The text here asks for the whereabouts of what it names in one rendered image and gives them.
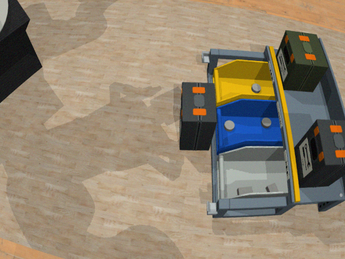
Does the yellow flat bar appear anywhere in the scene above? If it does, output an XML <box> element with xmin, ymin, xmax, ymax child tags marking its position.
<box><xmin>269</xmin><ymin>46</ymin><xmax>300</xmax><ymax>202</ymax></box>

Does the grey metal shelf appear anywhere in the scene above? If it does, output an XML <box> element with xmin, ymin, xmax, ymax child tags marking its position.
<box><xmin>202</xmin><ymin>38</ymin><xmax>345</xmax><ymax>218</ymax></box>

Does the yellow open bin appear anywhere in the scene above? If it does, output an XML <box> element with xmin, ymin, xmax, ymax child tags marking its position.
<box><xmin>212</xmin><ymin>59</ymin><xmax>275</xmax><ymax>108</ymax></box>

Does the blue bin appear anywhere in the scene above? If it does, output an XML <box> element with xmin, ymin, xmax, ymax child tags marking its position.
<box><xmin>216</xmin><ymin>99</ymin><xmax>283</xmax><ymax>155</ymax></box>

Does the grey open bin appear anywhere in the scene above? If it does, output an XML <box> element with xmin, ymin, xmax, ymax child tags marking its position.
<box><xmin>217</xmin><ymin>146</ymin><xmax>288</xmax><ymax>199</ymax></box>

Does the grey metal disc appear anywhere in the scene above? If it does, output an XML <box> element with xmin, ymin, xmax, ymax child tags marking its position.
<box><xmin>261</xmin><ymin>118</ymin><xmax>271</xmax><ymax>128</ymax></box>
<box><xmin>224</xmin><ymin>120</ymin><xmax>234</xmax><ymax>132</ymax></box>
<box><xmin>251</xmin><ymin>84</ymin><xmax>261</xmax><ymax>93</ymax></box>

